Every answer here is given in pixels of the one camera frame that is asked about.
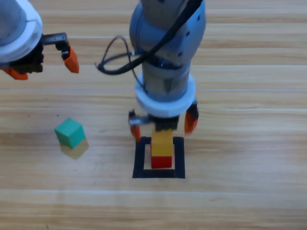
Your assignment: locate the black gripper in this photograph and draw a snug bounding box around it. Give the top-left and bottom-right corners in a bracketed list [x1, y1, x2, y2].
[129, 102, 200, 143]
[0, 32, 80, 81]

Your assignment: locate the yellow block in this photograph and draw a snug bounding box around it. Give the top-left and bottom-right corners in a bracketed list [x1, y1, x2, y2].
[150, 128, 174, 158]

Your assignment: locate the red block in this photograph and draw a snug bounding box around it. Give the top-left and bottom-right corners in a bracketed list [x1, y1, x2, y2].
[150, 155, 173, 169]

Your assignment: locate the green block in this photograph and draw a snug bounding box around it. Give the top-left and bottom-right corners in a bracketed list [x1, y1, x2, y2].
[54, 117, 86, 150]

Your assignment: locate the black tape square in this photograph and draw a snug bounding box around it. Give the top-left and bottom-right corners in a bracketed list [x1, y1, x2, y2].
[132, 136, 186, 180]

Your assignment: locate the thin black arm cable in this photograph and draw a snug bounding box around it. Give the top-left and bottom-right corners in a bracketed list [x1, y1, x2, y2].
[102, 35, 148, 94]

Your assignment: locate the thick black camera cable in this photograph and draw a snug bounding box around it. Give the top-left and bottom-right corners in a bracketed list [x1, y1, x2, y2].
[94, 0, 203, 75]

